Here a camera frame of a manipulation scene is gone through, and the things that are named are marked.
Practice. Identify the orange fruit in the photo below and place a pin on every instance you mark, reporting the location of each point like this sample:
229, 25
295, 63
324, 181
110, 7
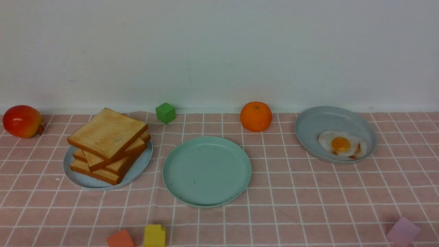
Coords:
256, 116

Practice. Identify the green centre plate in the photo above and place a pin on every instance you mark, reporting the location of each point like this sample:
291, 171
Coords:
207, 172

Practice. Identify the fried egg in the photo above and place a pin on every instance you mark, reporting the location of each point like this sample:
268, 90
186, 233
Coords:
341, 144
361, 151

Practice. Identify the green wooden cube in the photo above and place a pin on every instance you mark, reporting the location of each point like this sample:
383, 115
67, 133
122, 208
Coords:
165, 113

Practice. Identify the grey blue egg plate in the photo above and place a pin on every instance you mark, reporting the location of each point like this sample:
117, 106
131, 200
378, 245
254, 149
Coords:
313, 121

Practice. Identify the pink checkered tablecloth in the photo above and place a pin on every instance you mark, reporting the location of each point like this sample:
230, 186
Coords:
293, 199

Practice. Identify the pink wooden block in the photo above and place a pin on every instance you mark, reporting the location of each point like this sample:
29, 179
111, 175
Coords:
403, 233

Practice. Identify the light blue bread plate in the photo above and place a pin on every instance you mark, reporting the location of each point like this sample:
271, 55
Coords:
86, 182

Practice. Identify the orange wooden block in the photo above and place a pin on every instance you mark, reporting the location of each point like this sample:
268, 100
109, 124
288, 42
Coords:
120, 239

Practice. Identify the yellow wooden block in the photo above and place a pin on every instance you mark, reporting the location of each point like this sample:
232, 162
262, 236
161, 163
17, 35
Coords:
154, 236

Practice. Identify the toast slice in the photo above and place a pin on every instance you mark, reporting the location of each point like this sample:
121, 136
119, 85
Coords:
95, 163
115, 166
102, 175
108, 134

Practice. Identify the red yellow apple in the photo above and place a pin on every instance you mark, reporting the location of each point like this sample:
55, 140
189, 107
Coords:
23, 121

